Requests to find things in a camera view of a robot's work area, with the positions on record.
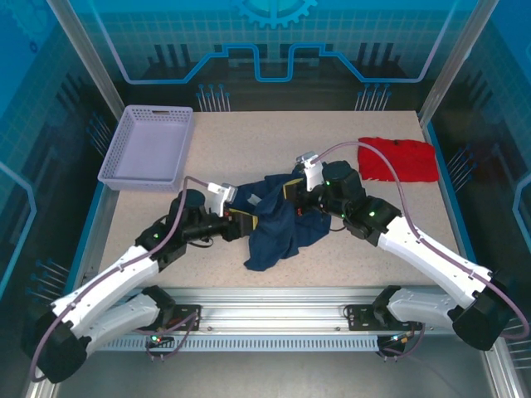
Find small circuit board with LED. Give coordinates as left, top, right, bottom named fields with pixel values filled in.
left=379, top=331, right=416, bottom=347
left=147, top=329, right=174, bottom=348

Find red folded t-shirt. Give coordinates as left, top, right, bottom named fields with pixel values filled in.
left=357, top=136, right=440, bottom=183

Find lavender plastic basket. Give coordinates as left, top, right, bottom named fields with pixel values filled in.
left=97, top=105, right=195, bottom=194

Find blue table edge strip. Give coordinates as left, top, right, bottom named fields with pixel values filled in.
left=61, top=182, right=105, bottom=302
left=421, top=124, right=490, bottom=302

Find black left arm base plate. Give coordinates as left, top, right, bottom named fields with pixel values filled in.
left=126, top=304, right=203, bottom=332

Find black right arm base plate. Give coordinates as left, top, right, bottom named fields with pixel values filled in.
left=346, top=304, right=424, bottom=332

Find aluminium mounting rail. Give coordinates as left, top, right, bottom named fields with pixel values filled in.
left=53, top=288, right=497, bottom=337

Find slotted grey cable duct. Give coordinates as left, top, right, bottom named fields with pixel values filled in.
left=93, top=336, right=381, bottom=352

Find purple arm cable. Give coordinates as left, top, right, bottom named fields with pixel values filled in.
left=29, top=176, right=212, bottom=382
left=313, top=140, right=524, bottom=362

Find navy blue t-shirt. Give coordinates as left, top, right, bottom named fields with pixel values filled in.
left=243, top=165, right=333, bottom=273

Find aluminium frame post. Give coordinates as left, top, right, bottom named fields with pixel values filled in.
left=417, top=0, right=499, bottom=125
left=45, top=0, right=124, bottom=121

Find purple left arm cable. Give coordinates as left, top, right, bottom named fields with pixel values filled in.
left=29, top=176, right=212, bottom=382

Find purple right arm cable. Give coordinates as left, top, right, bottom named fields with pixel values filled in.
left=313, top=140, right=524, bottom=362

